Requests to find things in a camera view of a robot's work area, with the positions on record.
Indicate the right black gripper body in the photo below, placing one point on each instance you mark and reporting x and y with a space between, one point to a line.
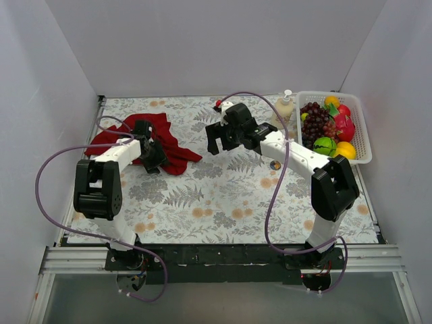
222 133

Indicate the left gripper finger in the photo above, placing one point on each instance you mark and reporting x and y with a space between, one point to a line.
160 155
151 164

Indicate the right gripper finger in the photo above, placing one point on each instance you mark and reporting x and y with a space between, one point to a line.
213 132
228 142

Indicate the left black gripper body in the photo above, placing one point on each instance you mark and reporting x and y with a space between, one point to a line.
155 156

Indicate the red t-shirt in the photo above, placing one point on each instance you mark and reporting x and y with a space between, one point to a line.
177 157

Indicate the round brooch badge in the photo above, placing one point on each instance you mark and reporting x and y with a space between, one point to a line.
275 165

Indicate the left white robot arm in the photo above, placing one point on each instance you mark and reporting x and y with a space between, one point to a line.
98 189

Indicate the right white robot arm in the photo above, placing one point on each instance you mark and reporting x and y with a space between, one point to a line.
333 186

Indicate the beige pump soap bottle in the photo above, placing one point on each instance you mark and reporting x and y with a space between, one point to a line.
284 108

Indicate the floral table mat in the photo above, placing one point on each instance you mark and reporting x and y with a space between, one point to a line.
233 197

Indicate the purple grape bunch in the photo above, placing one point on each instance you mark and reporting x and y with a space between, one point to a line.
318 124

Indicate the orange fruit top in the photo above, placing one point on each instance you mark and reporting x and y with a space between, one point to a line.
332 100

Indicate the pink dragon fruit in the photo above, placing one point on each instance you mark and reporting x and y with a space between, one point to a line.
345 128

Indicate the red apple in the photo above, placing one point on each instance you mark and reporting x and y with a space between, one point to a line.
344 110

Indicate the yellow orange fruit bottom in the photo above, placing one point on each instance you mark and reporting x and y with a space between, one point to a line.
346 150

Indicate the white plastic basket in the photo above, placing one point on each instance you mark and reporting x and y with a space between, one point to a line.
360 140

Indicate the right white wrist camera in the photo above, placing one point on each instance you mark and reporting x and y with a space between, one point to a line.
222 107

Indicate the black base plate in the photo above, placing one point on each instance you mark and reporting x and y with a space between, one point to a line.
220 263

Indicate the aluminium frame rail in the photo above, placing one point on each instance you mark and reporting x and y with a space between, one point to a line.
372 258

